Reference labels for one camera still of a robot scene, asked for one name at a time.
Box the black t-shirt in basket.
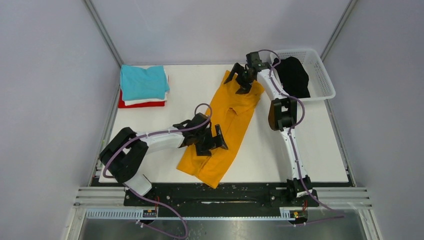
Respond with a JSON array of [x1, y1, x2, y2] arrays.
[[275, 56, 311, 99]]

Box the teal folded t-shirt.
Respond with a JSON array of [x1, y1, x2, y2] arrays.
[[120, 64, 170, 101]]

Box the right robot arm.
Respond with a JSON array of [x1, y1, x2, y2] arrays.
[[224, 63, 316, 206]]

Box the white slotted cable duct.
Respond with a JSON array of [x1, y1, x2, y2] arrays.
[[85, 207, 301, 222]]

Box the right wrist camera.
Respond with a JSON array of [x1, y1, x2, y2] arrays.
[[246, 51, 263, 68]]

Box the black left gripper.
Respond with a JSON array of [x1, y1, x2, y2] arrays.
[[194, 124, 227, 156]]

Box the red folded t-shirt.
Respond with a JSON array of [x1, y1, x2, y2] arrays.
[[118, 91, 166, 109]]

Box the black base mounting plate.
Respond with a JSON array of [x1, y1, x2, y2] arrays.
[[123, 182, 319, 218]]

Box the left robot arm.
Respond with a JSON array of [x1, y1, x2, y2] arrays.
[[99, 113, 228, 206]]

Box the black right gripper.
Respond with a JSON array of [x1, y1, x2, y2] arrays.
[[223, 63, 254, 95]]

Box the white plastic laundry basket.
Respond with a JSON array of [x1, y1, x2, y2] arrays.
[[269, 48, 336, 102]]

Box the orange t-shirt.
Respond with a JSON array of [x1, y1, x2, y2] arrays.
[[176, 70, 264, 189]]

